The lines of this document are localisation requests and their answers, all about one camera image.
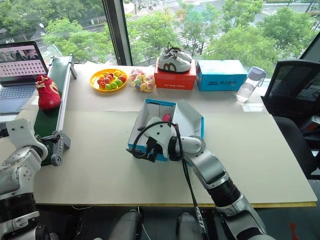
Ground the clear bag of toy fruit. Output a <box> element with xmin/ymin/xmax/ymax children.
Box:
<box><xmin>128</xmin><ymin>68</ymin><xmax>157</xmax><ymax>94</ymax></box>

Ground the yellow plate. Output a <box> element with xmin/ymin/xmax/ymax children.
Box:
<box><xmin>89</xmin><ymin>68</ymin><xmax>129</xmax><ymax>93</ymax></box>

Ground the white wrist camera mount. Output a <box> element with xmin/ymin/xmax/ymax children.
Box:
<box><xmin>5</xmin><ymin>118</ymin><xmax>49</xmax><ymax>161</ymax></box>
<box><xmin>143</xmin><ymin>116</ymin><xmax>180</xmax><ymax>161</ymax></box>

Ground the red shoebox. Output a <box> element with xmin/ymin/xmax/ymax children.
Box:
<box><xmin>153</xmin><ymin>56</ymin><xmax>198</xmax><ymax>90</ymax></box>

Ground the blue shoebox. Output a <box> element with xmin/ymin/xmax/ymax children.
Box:
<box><xmin>195</xmin><ymin>59</ymin><xmax>249</xmax><ymax>92</ymax></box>
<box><xmin>127</xmin><ymin>98</ymin><xmax>205</xmax><ymax>163</ymax></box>

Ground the clear bottle with lilac lid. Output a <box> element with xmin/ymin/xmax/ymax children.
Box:
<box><xmin>235</xmin><ymin>65</ymin><xmax>267</xmax><ymax>103</ymax></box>

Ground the black window pillar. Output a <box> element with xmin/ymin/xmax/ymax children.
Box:
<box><xmin>101</xmin><ymin>0</ymin><xmax>134</xmax><ymax>67</ymax></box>

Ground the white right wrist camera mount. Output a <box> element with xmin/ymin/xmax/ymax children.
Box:
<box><xmin>143</xmin><ymin>116</ymin><xmax>180</xmax><ymax>161</ymax></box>

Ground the black mesh office chair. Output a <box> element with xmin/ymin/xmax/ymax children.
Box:
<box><xmin>260</xmin><ymin>59</ymin><xmax>320</xmax><ymax>180</ymax></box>

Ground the white shoe with brown print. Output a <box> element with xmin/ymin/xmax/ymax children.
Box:
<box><xmin>157</xmin><ymin>51</ymin><xmax>192</xmax><ymax>74</ymax></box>
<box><xmin>162</xmin><ymin>41</ymin><xmax>194</xmax><ymax>63</ymax></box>

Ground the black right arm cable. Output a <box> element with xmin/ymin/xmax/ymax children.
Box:
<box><xmin>131</xmin><ymin>120</ymin><xmax>210</xmax><ymax>240</ymax></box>

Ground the grey laptop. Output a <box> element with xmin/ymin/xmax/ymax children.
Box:
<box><xmin>0</xmin><ymin>40</ymin><xmax>50</xmax><ymax>115</ymax></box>

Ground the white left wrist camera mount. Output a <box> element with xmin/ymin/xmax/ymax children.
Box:
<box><xmin>5</xmin><ymin>118</ymin><xmax>49</xmax><ymax>161</ymax></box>

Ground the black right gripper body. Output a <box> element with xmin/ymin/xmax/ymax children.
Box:
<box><xmin>145</xmin><ymin>136</ymin><xmax>164</xmax><ymax>163</ymax></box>

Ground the green conveyor belt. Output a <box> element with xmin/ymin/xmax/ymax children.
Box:
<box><xmin>33</xmin><ymin>53</ymin><xmax>78</xmax><ymax>167</ymax></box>

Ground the dark grey rounded shape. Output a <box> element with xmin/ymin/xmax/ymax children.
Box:
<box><xmin>112</xmin><ymin>208</ymin><xmax>144</xmax><ymax>240</ymax></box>
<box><xmin>175</xmin><ymin>212</ymin><xmax>205</xmax><ymax>240</ymax></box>

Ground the closed blue shoebox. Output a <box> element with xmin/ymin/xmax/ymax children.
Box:
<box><xmin>195</xmin><ymin>59</ymin><xmax>249</xmax><ymax>92</ymax></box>

